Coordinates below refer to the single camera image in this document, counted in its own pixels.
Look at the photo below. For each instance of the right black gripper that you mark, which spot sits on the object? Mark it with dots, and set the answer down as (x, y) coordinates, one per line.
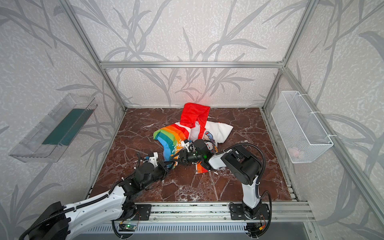
(185, 156)

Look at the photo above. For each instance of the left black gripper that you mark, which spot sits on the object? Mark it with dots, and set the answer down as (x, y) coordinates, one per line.
(165, 165)

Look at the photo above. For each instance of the colourful rainbow kids jacket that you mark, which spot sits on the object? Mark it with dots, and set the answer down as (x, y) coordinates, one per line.
(193, 125)

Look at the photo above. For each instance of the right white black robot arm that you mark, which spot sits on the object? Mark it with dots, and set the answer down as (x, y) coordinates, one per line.
(245, 161)

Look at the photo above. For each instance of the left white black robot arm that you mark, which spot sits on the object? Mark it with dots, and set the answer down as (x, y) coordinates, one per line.
(59, 222)

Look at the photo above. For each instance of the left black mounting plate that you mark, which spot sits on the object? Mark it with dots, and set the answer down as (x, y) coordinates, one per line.
(140, 212)

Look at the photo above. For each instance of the black mounting plate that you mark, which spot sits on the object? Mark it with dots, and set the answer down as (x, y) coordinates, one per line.
(243, 212)
(140, 212)

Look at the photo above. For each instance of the left green circuit board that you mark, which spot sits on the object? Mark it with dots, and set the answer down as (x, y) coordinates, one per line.
(124, 227)

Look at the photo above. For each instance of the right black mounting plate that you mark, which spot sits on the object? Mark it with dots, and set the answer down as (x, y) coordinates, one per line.
(243, 212)

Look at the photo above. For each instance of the pink object in basket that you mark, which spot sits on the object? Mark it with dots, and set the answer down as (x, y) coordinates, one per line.
(296, 153)

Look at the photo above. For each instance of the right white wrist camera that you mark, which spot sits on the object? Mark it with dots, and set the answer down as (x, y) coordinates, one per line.
(188, 145)

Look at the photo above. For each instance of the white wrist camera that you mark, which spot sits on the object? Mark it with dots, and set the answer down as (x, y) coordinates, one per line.
(188, 145)
(153, 158)

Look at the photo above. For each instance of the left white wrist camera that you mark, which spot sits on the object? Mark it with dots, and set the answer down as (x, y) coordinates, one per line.
(153, 158)

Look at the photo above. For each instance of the right circuit board with wires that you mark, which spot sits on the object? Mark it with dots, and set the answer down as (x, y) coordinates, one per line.
(255, 230)

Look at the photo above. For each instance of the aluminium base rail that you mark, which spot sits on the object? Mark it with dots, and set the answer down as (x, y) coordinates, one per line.
(218, 212)

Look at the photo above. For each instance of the white wire mesh basket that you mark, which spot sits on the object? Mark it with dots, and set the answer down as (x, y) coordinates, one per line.
(299, 126)

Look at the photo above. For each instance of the clear plastic wall tray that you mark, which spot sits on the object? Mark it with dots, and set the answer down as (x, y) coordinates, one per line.
(47, 142)

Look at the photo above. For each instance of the aluminium frame of enclosure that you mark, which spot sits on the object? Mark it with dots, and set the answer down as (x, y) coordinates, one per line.
(370, 194)

